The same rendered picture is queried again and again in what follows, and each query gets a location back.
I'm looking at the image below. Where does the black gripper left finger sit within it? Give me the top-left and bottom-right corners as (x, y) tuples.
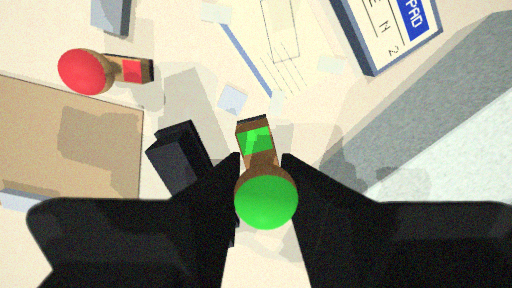
(26, 152), (240, 288)

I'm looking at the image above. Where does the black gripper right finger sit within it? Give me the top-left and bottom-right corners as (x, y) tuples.
(280, 153), (512, 288)

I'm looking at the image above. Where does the wooden fail stamp with red handle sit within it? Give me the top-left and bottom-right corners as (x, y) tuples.
(57, 48), (154, 95)

